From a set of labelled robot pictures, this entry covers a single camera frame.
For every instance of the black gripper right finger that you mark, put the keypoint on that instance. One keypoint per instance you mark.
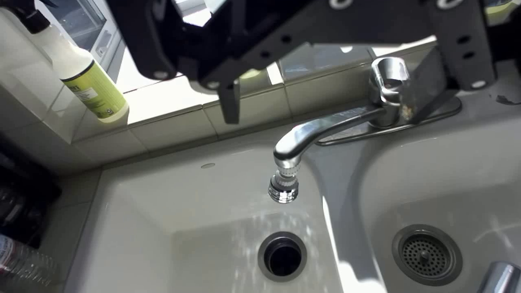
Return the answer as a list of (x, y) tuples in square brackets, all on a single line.
[(462, 32)]

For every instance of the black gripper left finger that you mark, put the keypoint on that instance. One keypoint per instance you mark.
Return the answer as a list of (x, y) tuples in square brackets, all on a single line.
[(230, 104)]

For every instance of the chrome sink faucet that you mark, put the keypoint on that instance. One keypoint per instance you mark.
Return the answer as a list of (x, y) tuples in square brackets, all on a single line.
[(403, 99)]

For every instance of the green label spray bottle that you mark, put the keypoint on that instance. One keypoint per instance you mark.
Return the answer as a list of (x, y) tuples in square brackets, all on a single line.
[(76, 68)]

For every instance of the left basin drain hole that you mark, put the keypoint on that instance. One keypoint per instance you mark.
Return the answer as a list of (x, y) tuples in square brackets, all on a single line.
[(283, 257)]

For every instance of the white double basin sink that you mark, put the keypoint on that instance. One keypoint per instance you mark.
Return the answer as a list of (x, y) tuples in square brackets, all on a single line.
[(193, 222)]

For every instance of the right basin drain strainer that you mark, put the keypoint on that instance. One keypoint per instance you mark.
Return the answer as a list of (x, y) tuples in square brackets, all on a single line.
[(427, 255)]

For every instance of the silver can lying left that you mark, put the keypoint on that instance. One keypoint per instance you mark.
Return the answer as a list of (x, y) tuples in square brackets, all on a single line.
[(502, 278)]

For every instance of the clear plastic water bottle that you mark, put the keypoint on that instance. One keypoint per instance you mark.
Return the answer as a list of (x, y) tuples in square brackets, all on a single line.
[(25, 270)]

